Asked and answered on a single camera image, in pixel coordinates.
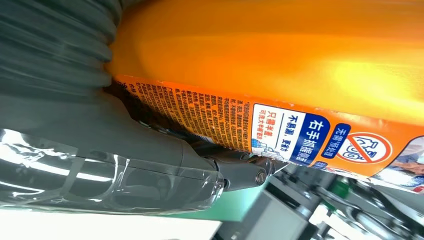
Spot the ribbed grey right arm sleeve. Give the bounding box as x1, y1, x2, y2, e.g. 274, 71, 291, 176
0, 0, 123, 98

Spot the green plastic crate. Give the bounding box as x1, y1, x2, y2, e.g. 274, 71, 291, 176
330, 180, 349, 200

